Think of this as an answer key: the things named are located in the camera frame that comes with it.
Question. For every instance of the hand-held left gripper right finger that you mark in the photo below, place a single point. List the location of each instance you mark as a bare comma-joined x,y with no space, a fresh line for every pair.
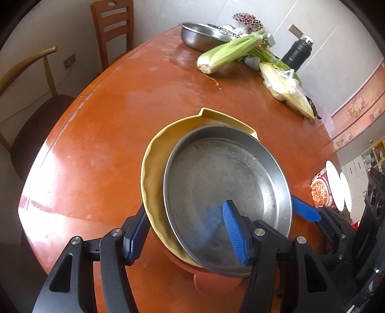
236,234

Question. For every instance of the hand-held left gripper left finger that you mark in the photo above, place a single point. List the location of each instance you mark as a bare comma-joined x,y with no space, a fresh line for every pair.
134,240

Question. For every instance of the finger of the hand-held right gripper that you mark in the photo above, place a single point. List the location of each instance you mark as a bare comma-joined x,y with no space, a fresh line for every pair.
303,207

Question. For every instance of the red paper noodle bowl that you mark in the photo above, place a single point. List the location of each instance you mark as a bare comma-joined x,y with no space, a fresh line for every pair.
348,192
320,189

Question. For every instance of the orange plate with ears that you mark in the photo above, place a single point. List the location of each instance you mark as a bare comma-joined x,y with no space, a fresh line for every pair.
210,283

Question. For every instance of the round metal pan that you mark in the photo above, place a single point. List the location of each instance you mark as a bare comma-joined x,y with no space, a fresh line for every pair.
216,180

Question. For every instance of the yellow shell-shaped plate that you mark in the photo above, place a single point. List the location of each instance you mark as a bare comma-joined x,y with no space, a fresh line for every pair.
156,168

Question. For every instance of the white cabinet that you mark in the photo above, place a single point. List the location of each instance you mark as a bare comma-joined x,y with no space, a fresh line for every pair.
367,162

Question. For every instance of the black tool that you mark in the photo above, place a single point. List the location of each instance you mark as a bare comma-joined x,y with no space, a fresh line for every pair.
314,110

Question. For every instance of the pink cartoon curtain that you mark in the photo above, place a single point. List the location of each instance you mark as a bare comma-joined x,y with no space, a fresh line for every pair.
358,108

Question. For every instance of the clear bag of yellow noodles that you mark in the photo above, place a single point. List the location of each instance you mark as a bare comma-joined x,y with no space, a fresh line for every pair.
285,90

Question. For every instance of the black thermos bottle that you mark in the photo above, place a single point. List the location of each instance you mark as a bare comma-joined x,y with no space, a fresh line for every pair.
294,55

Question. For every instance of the celery bunch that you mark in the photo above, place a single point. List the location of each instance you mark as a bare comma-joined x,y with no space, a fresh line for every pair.
270,58
225,54

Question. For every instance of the white foam-wrapped fruit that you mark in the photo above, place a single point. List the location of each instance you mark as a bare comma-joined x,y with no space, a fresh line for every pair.
252,62

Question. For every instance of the bentwood chair with dark seat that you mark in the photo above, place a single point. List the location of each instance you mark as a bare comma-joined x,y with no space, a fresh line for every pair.
39,117

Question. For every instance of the dried lotus pods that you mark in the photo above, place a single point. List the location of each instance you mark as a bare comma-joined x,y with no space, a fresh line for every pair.
245,21

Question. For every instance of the stainless steel basin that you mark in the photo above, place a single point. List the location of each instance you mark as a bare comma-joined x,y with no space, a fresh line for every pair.
195,37

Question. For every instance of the brown wooden slat chair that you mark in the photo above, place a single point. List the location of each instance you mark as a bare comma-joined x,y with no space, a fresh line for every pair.
111,33

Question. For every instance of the wall switch plate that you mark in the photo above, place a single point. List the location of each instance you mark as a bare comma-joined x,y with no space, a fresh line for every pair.
294,30

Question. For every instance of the wall outlet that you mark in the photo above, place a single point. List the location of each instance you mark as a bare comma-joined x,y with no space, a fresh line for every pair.
69,61

